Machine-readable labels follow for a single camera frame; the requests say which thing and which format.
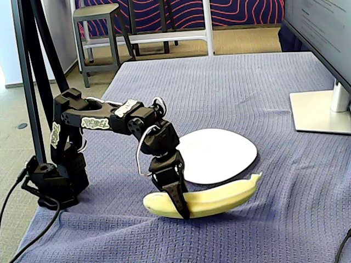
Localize yellow banana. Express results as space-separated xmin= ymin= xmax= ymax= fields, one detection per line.
xmin=142 ymin=171 xmax=263 ymax=220

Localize thin black cable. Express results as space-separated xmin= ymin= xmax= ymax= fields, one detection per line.
xmin=336 ymin=227 xmax=351 ymax=263

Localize blue pink patterned panel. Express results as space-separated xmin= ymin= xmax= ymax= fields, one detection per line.
xmin=75 ymin=0 xmax=285 ymax=38

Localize black chair legs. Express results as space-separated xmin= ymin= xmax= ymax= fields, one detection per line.
xmin=127 ymin=0 xmax=179 ymax=57

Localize white plate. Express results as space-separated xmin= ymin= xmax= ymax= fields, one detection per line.
xmin=175 ymin=128 xmax=259 ymax=185

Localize black cable with plug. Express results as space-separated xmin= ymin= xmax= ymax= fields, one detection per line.
xmin=0 ymin=168 xmax=28 ymax=220

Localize grey metal stool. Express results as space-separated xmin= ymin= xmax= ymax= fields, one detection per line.
xmin=72 ymin=2 xmax=137 ymax=88

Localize black looped cable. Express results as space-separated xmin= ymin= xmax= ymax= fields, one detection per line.
xmin=10 ymin=196 xmax=60 ymax=263

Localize white table frame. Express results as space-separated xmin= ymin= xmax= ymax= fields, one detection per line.
xmin=70 ymin=0 xmax=216 ymax=73

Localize blue knitted cloth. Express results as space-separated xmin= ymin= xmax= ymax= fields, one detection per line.
xmin=10 ymin=52 xmax=351 ymax=263

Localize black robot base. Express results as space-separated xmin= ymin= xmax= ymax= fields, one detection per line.
xmin=21 ymin=155 xmax=90 ymax=210

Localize grey computer monitor with stand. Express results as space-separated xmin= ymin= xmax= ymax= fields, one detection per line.
xmin=282 ymin=0 xmax=351 ymax=135

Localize black camera stand pole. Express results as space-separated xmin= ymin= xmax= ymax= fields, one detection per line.
xmin=10 ymin=0 xmax=71 ymax=165

